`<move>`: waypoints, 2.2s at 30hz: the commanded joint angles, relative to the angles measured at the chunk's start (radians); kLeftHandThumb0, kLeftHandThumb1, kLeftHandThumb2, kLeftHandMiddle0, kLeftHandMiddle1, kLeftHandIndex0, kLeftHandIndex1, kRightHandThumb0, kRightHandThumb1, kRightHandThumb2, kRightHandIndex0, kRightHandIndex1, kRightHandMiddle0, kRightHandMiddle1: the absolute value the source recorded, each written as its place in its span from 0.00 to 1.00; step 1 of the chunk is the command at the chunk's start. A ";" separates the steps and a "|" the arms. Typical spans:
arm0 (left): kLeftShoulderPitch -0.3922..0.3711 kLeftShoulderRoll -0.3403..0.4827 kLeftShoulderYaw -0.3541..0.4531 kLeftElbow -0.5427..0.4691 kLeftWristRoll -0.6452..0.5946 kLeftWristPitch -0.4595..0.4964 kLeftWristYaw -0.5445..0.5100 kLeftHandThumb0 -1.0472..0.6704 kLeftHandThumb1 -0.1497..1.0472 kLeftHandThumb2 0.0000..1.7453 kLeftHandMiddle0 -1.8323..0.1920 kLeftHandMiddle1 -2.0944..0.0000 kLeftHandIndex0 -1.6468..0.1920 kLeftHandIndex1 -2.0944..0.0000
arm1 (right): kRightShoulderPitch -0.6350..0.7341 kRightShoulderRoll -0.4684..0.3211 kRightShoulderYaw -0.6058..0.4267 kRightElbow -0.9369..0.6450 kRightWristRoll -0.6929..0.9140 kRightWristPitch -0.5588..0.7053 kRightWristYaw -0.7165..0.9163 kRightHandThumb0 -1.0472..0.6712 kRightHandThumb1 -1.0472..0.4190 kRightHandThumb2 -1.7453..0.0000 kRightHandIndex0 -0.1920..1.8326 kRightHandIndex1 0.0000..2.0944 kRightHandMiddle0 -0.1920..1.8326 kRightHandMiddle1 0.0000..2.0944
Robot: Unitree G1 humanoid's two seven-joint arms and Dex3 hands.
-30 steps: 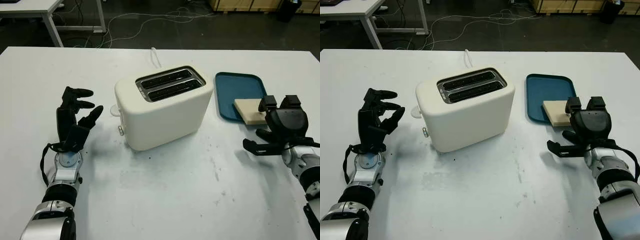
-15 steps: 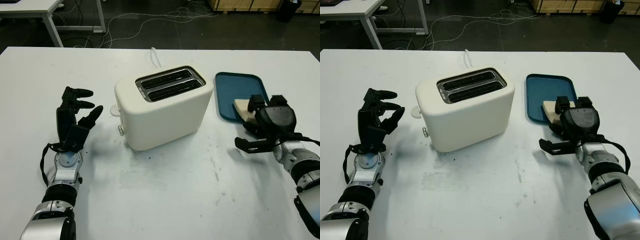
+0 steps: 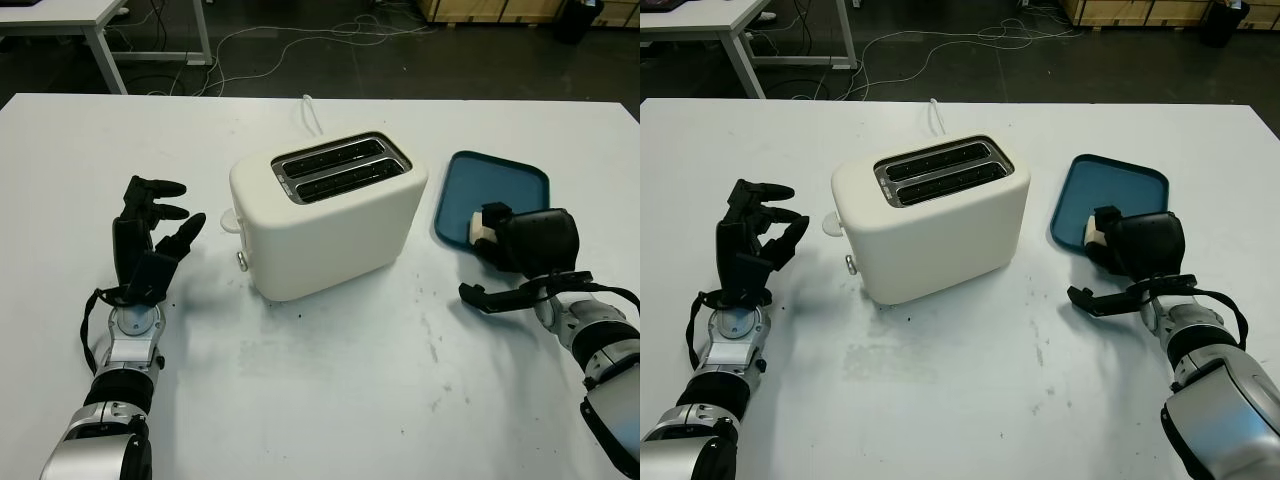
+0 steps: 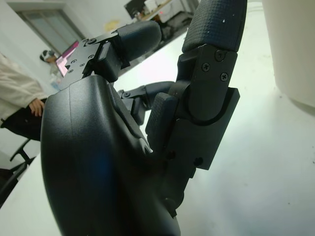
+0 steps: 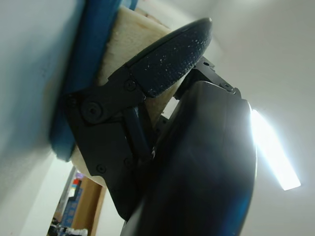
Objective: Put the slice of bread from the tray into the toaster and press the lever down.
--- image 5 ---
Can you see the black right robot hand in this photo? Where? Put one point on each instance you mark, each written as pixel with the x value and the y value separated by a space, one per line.
pixel 197 159

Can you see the white bread slice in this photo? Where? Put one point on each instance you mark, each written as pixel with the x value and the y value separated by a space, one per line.
pixel 128 37

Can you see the blue plastic tray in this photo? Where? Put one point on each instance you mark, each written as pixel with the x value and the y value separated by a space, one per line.
pixel 86 49

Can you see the bright ceiling light panel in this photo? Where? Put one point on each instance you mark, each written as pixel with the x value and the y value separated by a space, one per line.
pixel 273 152

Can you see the wooden board panel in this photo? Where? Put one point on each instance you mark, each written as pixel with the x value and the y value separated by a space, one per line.
pixel 94 209

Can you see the cluttered colourful shelf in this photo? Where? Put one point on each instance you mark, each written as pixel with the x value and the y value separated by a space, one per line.
pixel 70 211

